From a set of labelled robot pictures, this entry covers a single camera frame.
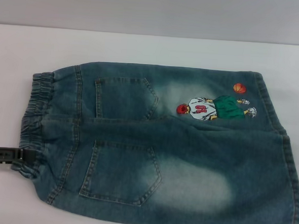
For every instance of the blue denim shorts with print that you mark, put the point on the blue denim shorts with print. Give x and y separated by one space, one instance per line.
187 155

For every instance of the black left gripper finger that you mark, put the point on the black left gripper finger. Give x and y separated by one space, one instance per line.
7 155

